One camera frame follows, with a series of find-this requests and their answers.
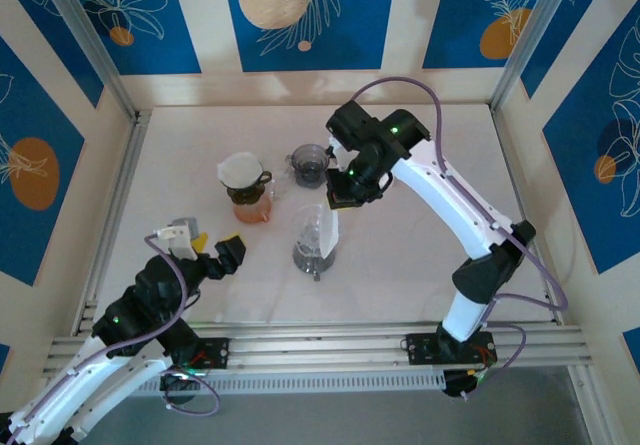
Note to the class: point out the orange transparent server jug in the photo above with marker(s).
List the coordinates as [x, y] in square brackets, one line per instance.
[252, 212]

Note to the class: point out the grey plastic dripper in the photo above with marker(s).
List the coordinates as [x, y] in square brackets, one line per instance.
[307, 162]

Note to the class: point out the olive green plastic dripper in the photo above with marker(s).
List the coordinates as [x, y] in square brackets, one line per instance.
[250, 194]

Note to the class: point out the white paper coffee filter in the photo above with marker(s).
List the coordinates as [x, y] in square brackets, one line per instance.
[240, 170]
[330, 230]

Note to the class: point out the clear plastic dripper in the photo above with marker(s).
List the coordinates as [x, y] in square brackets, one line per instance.
[307, 230]

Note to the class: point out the clear server jug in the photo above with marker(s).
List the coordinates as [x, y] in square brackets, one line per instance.
[280, 187]

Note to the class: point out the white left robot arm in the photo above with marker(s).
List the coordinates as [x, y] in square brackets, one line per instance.
[100, 385]

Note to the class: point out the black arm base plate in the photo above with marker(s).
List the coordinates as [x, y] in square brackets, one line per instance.
[212, 354]
[425, 349]

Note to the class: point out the aluminium side rail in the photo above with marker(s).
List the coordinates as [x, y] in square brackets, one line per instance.
[520, 185]
[127, 175]

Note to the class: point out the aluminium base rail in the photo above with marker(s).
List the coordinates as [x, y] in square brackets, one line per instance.
[325, 340]

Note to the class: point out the aluminium frame post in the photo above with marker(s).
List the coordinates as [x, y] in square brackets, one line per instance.
[530, 35]
[85, 30]

